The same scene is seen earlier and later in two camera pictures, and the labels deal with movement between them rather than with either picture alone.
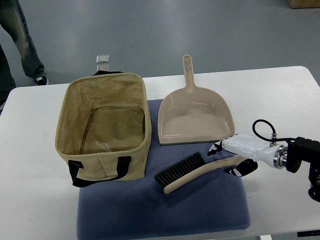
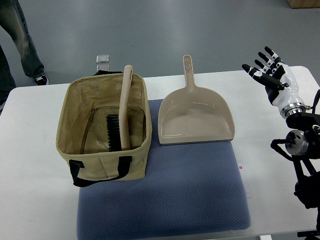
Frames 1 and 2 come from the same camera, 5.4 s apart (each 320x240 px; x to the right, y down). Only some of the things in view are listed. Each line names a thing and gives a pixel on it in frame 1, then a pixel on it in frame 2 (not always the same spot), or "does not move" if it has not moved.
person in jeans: (11, 21) does not move
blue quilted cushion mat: (215, 201) does not move
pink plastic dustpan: (191, 114) does not move
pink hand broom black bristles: (190, 170) -> (118, 127)
